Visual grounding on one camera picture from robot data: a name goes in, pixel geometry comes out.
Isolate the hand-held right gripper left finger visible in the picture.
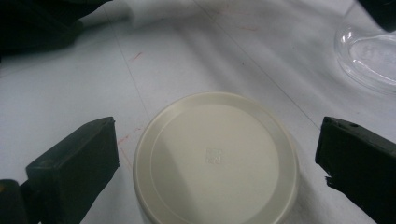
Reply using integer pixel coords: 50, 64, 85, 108
26, 116, 121, 224

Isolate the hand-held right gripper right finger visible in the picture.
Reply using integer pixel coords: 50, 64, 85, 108
314, 116, 396, 224

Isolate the clear plastic container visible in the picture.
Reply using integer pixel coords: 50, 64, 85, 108
333, 23, 396, 95

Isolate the cream plastic jar lid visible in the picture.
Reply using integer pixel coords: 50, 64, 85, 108
133, 91, 301, 224

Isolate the white table cover sheet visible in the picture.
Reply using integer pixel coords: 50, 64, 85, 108
0, 0, 396, 224

